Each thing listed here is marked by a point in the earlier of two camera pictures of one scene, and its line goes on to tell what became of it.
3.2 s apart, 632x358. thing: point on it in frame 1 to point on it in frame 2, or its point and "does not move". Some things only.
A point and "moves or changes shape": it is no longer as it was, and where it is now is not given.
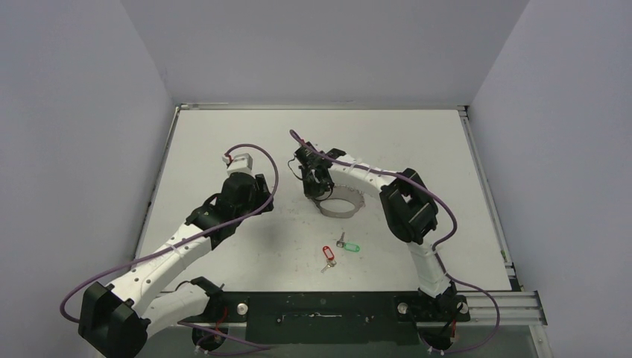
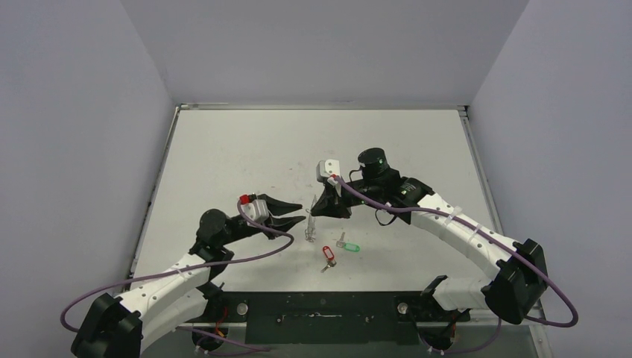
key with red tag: x=330 y=260 does not move
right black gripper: x=312 y=177 to x=338 y=201
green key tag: x=347 y=246 does not move
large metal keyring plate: x=355 y=197 moves or changes shape
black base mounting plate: x=330 y=318 does not move
